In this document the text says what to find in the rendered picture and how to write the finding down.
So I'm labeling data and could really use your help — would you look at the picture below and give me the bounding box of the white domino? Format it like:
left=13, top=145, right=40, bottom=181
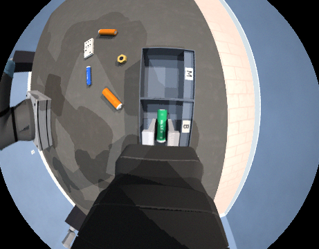
left=84, top=38, right=93, bottom=58

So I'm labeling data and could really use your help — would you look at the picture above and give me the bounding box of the blue battery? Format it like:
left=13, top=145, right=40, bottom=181
left=86, top=66, right=91, bottom=85

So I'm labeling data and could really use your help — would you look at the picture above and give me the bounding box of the green aa battery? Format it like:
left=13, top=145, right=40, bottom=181
left=156, top=109, right=167, bottom=142

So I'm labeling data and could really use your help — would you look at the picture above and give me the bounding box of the brass hex nut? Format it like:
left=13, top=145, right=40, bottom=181
left=118, top=55, right=127, bottom=64

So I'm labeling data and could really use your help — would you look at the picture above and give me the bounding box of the orange aa battery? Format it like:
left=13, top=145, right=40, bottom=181
left=98, top=29, right=117, bottom=35
left=102, top=89, right=122, bottom=110

